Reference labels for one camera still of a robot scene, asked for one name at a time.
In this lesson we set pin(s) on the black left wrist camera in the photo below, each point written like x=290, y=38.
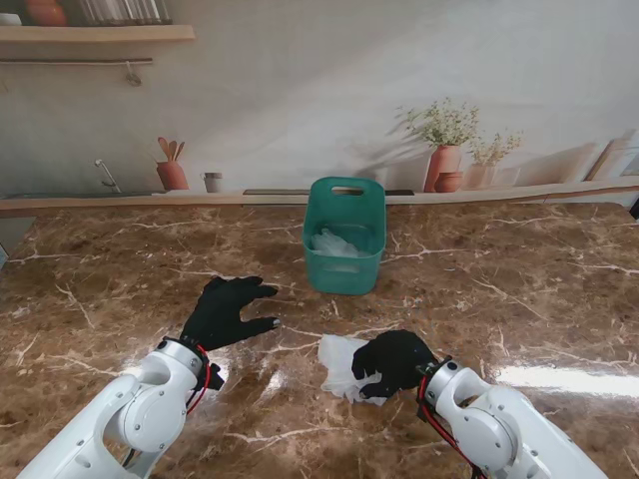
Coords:
x=215, y=376

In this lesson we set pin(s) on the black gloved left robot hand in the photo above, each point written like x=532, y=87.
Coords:
x=224, y=314

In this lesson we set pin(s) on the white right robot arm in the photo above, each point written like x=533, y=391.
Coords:
x=499, y=424

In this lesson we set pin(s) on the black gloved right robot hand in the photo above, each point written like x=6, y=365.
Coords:
x=399, y=359

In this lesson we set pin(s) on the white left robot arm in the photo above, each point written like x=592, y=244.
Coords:
x=120, y=419

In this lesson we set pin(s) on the green plastic basket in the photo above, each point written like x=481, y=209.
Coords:
x=344, y=284

